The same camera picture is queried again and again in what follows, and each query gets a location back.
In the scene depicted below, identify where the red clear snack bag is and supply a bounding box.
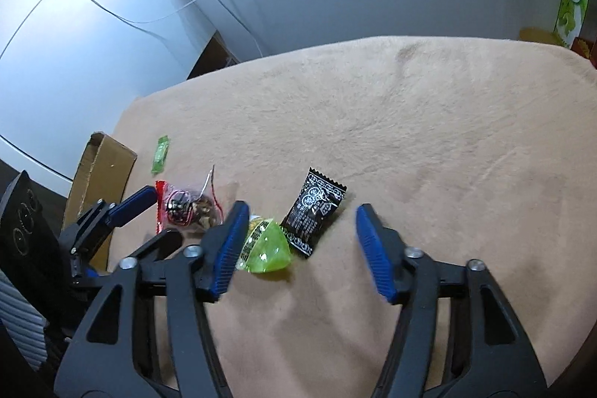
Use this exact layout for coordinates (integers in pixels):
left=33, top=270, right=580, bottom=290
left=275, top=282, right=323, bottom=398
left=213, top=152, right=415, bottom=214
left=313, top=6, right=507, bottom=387
left=155, top=166, right=224, bottom=237

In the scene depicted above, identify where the green candy packet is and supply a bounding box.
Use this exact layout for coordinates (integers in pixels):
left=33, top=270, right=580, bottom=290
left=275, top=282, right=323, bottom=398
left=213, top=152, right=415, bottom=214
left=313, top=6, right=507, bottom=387
left=151, top=135, right=170, bottom=175

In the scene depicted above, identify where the black candy packet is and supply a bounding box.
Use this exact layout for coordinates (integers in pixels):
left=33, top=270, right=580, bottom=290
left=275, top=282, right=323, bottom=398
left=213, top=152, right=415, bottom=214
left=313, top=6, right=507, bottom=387
left=280, top=167, right=347, bottom=258

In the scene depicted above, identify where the brown cardboard box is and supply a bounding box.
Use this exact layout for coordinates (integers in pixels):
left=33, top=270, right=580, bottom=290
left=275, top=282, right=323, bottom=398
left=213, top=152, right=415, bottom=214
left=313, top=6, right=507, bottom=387
left=63, top=131, right=139, bottom=273

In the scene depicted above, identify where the beige table blanket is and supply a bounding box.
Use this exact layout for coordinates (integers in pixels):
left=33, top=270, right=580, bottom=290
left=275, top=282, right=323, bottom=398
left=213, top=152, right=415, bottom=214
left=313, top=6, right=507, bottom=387
left=113, top=36, right=596, bottom=397

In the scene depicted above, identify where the green juice carton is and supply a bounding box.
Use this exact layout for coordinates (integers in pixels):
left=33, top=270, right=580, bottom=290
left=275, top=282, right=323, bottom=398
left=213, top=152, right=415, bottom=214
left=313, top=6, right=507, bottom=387
left=553, top=0, right=590, bottom=48

